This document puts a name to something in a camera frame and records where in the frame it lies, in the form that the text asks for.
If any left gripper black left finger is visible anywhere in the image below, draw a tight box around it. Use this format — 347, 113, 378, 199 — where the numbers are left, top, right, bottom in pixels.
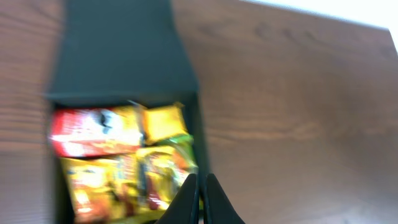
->
155, 174, 199, 224

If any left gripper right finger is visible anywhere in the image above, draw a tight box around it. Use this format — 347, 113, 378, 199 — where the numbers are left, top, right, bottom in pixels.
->
204, 174, 245, 224

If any yellow orange snack packet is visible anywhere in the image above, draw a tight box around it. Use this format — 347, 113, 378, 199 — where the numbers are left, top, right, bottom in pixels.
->
61, 155, 127, 223

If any yellow square snack packet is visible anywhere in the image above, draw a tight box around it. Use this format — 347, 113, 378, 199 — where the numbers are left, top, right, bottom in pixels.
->
143, 102, 188, 145

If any red Pringles can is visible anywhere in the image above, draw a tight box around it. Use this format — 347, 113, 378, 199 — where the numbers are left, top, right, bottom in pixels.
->
49, 103, 144, 157

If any dark green box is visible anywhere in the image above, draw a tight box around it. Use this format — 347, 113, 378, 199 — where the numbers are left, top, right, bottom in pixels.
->
45, 0, 212, 224

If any yellow chocolate snack packet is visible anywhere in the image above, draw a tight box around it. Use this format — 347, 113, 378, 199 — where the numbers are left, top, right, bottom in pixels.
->
114, 152, 146, 218
136, 146, 195, 211

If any green yellow snack packet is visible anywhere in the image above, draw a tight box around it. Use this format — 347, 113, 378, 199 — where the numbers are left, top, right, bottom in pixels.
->
156, 134, 198, 174

